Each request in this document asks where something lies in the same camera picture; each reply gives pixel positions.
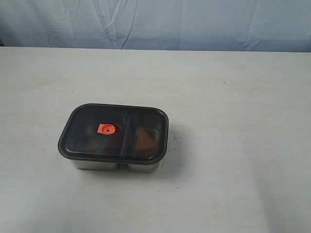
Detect yellow toy cheese wedge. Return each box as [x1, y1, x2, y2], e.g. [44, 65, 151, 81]
[135, 127, 158, 155]

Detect dark transparent lunch box lid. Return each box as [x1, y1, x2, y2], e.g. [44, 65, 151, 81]
[57, 103, 169, 164]

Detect stainless steel lunch box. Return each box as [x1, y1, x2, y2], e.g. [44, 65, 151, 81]
[58, 103, 169, 174]

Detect red toy sausage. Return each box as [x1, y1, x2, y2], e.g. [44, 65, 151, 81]
[101, 122, 125, 156]

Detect blue-grey backdrop cloth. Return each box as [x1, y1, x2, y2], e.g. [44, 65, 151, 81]
[0, 0, 311, 52]

